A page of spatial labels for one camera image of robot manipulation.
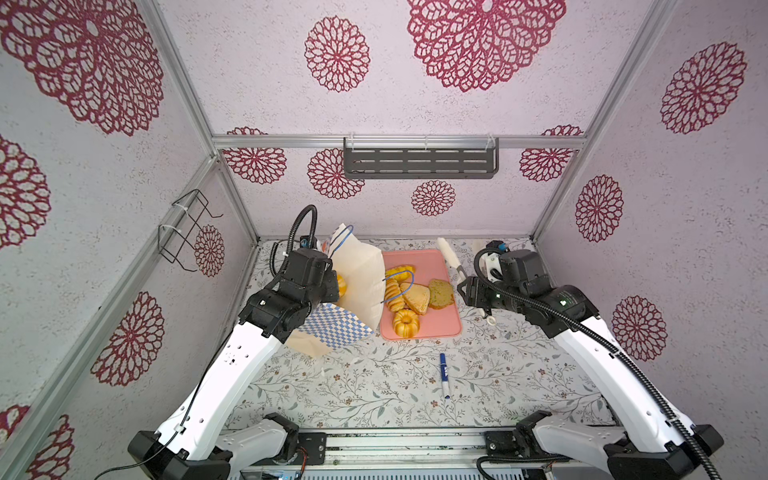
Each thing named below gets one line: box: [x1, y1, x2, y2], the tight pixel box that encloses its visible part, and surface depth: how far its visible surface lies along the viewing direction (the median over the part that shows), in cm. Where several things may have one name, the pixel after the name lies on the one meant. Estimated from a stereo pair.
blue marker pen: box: [440, 353, 451, 400], surface depth 87 cm
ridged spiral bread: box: [384, 279, 405, 313], surface depth 99 cm
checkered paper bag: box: [285, 223, 385, 357], surface depth 81 cm
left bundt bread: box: [392, 309, 420, 339], surface depth 94 cm
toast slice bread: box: [428, 278, 455, 310], surface depth 102 cm
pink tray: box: [380, 250, 461, 340], surface depth 98 cm
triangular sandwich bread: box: [400, 282, 430, 315], surface depth 99 cm
